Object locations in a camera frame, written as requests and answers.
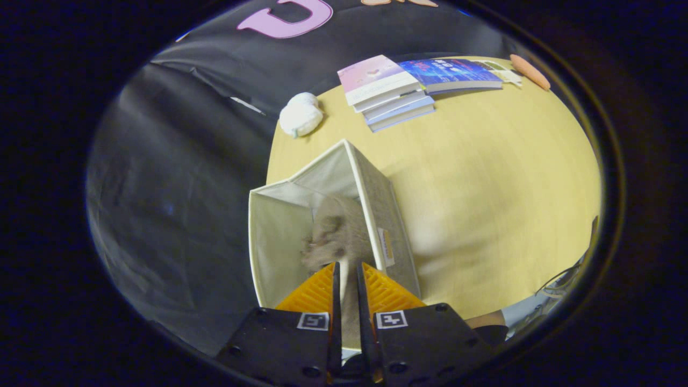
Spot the cream fabric storage box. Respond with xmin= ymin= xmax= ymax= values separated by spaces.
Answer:
xmin=248 ymin=139 xmax=422 ymax=351

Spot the white plush ball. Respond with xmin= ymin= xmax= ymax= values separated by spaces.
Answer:
xmin=278 ymin=92 xmax=325 ymax=139

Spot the pink cover book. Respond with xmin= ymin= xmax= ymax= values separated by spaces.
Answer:
xmin=337 ymin=54 xmax=424 ymax=107

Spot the black backdrop cloth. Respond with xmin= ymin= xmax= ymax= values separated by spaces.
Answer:
xmin=86 ymin=0 xmax=538 ymax=356

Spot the white compartment palette tray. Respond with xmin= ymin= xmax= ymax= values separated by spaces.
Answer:
xmin=477 ymin=59 xmax=524 ymax=88

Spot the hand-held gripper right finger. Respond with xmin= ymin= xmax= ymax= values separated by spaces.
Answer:
xmin=355 ymin=261 xmax=496 ymax=387

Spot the light blue book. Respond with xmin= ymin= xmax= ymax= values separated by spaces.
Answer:
xmin=365 ymin=96 xmax=436 ymax=133

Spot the black cable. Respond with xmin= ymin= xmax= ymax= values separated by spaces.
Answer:
xmin=534 ymin=257 xmax=585 ymax=299

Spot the dark blue cover book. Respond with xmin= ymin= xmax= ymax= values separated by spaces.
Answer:
xmin=398 ymin=58 xmax=505 ymax=96

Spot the thin white book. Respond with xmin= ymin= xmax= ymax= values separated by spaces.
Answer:
xmin=353 ymin=89 xmax=429 ymax=114

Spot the orange oval pad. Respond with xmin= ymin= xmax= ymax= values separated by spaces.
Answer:
xmin=509 ymin=53 xmax=552 ymax=91

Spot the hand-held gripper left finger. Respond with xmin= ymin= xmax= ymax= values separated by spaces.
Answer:
xmin=214 ymin=261 xmax=343 ymax=387

